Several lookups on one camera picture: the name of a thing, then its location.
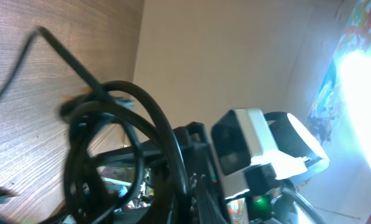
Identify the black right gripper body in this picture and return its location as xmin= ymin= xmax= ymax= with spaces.
xmin=90 ymin=122 xmax=230 ymax=223

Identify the black USB cable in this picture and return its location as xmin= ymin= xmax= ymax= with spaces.
xmin=0 ymin=26 xmax=192 ymax=224

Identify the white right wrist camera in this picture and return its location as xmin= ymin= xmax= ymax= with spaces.
xmin=211 ymin=108 xmax=330 ymax=200

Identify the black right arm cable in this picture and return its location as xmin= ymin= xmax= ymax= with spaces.
xmin=278 ymin=186 xmax=329 ymax=224

